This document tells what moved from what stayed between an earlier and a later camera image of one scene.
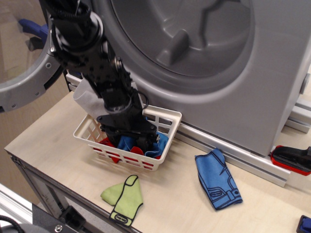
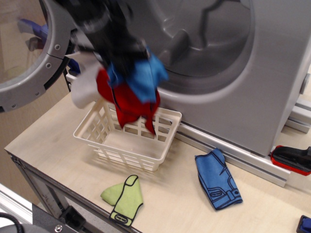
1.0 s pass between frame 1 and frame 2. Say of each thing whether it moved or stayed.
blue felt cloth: moved
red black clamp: stayed
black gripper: moved
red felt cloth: moved
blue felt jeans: stayed
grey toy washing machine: stayed
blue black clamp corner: stayed
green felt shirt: stayed
